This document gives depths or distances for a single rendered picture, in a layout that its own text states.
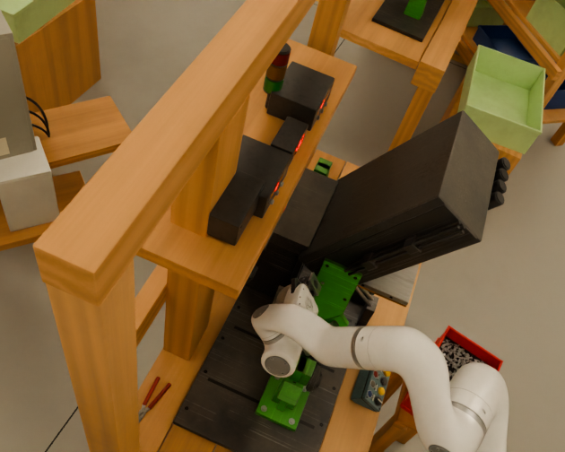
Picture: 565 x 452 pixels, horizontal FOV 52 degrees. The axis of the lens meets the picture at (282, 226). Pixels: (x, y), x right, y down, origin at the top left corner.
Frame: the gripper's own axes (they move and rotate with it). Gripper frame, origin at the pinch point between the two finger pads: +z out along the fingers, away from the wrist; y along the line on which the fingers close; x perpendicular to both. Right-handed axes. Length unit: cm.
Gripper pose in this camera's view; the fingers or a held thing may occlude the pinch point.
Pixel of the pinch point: (308, 287)
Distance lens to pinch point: 160.8
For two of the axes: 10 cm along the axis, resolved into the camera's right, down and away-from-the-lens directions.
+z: 2.6, -4.9, 8.3
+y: -4.4, -8.3, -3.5
